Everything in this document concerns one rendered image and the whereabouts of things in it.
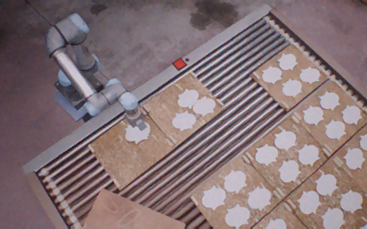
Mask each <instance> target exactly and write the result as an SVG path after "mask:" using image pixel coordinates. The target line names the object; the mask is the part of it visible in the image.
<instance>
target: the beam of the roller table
mask: <svg viewBox="0 0 367 229"><path fill-rule="evenodd" d="M269 10H271V7H270V6H268V5H267V4H266V3H265V4H264V5H262V6H261V7H259V8H258V9H257V10H254V11H253V12H252V13H250V14H249V15H247V16H246V17H243V18H242V19H240V21H237V22H236V23H235V24H234V25H231V26H230V27H228V28H227V29H225V30H224V31H222V33H218V34H217V35H216V36H215V37H213V38H212V39H211V40H209V41H208V42H205V43H204V44H203V45H202V46H199V47H198V48H197V49H195V50H194V51H192V52H191V53H189V54H188V55H187V56H184V57H183V58H182V59H183V60H184V61H185V58H189V61H188V62H187V61H185V62H186V63H187V64H188V66H186V67H184V68H183V69H182V70H181V71H178V70H177V69H176V68H175V67H174V66H173V65H172V66H169V67H168V68H167V69H166V70H164V71H162V72H160V73H159V74H157V75H156V76H154V77H153V78H152V79H151V80H149V81H146V82H145V83H144V84H143V85H142V86H139V87H137V88H136V89H135V90H134V91H132V92H131V93H132V94H134V95H135V96H136V99H137V103H139V102H141V101H143V100H144V99H145V98H146V97H147V96H150V95H151V94H152V93H154V92H155V91H157V90H158V89H160V88H161V87H162V86H165V85H166V84H167V83H169V82H170V81H172V80H173V79H175V78H176V77H177V76H179V75H181V74H182V73H183V72H184V71H187V70H188V69H189V68H191V67H192V66H194V65H195V64H197V63H198V62H199V61H202V60H203V59H204V58H206V57H207V56H209V55H210V54H211V53H213V52H215V51H217V50H218V49H219V48H220V47H222V46H223V45H225V44H226V43H228V42H230V41H231V40H232V39H233V38H235V37H237V36H238V35H239V34H242V32H244V31H245V30H246V29H249V28H250V27H251V26H252V25H254V24H255V23H257V22H259V21H261V20H262V19H263V18H264V17H266V16H267V15H268V12H269ZM124 112H125V110H124V109H123V107H121V104H120V103H119V102H116V103H114V104H112V105H111V106H110V107H108V108H107V109H106V110H104V111H103V112H100V113H99V114H98V115H97V116H96V117H93V118H92V119H90V120H89V121H88V122H86V123H85V124H84V125H82V126H80V127H78V128H77V129H76V130H74V131H73V132H72V133H70V134H68V135H66V136H65V137H64V138H62V139H61V140H60V141H58V142H57V143H56V144H53V145H52V146H50V147H49V148H48V149H46V150H45V151H44V152H42V153H40V154H38V156H36V157H35V158H33V159H32V160H30V161H29V162H27V163H26V164H24V165H23V166H22V169H23V170H24V172H25V173H26V175H27V174H29V173H31V172H32V171H35V172H36V173H38V172H40V170H41V169H43V168H44V167H46V166H48V165H50V163H52V162H54V161H55V160H56V159H57V158H59V157H61V156H62V155H63V154H65V153H67V152H68V151H69V150H71V149H72V148H73V147H75V146H77V145H79V144H80V143H81V142H82V141H85V139H87V138H88V137H89V136H92V135H93V134H94V133H95V132H96V131H98V130H100V129H102V128H103V126H106V125H107V124H108V123H109V122H112V121H113V120H115V119H116V118H117V117H119V116H120V115H121V114H123V113H124Z"/></svg>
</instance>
